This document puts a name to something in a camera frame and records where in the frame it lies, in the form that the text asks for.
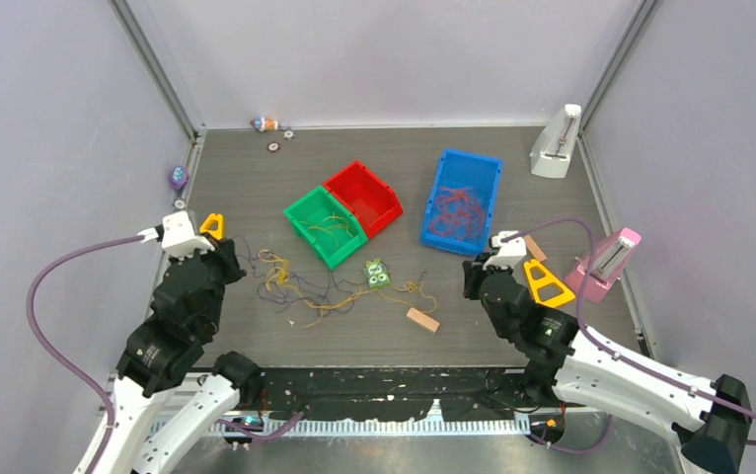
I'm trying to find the small figurine toy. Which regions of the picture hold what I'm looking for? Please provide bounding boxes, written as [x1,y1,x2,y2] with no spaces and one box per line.
[249,116,280,132]

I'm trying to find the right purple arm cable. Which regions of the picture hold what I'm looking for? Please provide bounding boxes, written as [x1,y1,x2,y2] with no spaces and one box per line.
[498,217,756,456]

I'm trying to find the red plastic bin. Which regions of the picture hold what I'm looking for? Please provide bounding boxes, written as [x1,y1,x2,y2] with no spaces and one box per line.
[323,160,404,239]

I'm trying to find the left yellow triangle frame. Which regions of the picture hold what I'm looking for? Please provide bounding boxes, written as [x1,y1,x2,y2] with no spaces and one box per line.
[199,212,225,241]

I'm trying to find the orange yellow purple cables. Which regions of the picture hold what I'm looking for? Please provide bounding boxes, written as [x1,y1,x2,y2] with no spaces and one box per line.
[232,235,439,330]

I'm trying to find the yellow cable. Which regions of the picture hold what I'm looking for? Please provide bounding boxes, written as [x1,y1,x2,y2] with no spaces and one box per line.
[304,214,356,250]

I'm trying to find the white metronome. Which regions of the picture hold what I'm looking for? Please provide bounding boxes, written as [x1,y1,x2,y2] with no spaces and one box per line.
[530,104,582,179]

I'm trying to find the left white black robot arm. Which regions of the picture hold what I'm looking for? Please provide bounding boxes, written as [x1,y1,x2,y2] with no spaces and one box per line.
[75,235,264,473]

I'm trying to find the orange wooden block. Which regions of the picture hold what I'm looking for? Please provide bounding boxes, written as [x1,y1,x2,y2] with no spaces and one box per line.
[406,307,440,334]

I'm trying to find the blue plastic bin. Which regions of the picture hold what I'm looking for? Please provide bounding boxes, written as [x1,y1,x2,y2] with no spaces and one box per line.
[419,149,503,256]

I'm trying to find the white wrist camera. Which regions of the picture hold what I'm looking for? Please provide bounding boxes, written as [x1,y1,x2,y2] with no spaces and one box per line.
[483,230,527,270]
[137,210,215,260]

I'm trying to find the pink metronome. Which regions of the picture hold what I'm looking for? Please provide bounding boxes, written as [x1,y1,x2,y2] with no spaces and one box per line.
[564,227,642,303]

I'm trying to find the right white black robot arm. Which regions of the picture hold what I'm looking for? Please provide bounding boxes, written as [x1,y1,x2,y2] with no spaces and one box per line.
[462,253,751,473]

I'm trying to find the red orange cable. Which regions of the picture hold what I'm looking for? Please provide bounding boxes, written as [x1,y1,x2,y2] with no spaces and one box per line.
[426,185,491,243]

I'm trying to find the right yellow triangle frame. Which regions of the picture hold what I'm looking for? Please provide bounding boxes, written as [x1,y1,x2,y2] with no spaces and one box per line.
[523,259,576,308]

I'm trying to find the yellow triangle frame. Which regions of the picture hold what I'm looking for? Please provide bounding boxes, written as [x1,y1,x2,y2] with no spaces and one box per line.
[523,259,576,308]
[199,212,225,241]

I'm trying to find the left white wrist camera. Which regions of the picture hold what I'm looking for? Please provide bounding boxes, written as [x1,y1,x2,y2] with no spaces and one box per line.
[137,210,215,260]

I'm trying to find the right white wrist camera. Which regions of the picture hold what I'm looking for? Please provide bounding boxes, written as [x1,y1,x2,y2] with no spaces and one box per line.
[483,230,527,270]

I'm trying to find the green plastic bin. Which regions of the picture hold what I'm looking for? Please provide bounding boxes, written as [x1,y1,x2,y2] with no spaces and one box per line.
[283,186,368,270]

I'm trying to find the green frog toy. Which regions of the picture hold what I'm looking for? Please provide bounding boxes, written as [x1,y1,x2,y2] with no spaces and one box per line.
[363,259,392,289]

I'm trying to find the small orange block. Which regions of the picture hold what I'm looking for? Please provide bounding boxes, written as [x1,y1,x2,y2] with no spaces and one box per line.
[523,235,547,263]

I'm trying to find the purple round toy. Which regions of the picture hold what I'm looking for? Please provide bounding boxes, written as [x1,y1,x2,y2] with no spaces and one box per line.
[169,165,189,192]

